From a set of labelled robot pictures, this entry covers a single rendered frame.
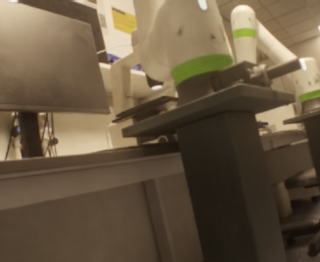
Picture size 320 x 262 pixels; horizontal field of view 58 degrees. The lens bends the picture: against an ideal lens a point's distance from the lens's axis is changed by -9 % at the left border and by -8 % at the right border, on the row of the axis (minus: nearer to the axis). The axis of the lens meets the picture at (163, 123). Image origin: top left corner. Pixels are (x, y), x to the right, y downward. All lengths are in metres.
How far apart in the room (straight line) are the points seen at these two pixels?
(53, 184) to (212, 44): 0.37
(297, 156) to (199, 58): 3.01
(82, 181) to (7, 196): 0.14
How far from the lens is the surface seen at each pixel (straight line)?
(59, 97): 0.92
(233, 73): 0.56
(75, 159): 0.43
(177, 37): 0.60
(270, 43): 1.65
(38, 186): 0.47
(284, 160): 3.56
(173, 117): 0.51
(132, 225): 1.78
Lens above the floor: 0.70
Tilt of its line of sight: 9 degrees up
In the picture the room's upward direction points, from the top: 12 degrees counter-clockwise
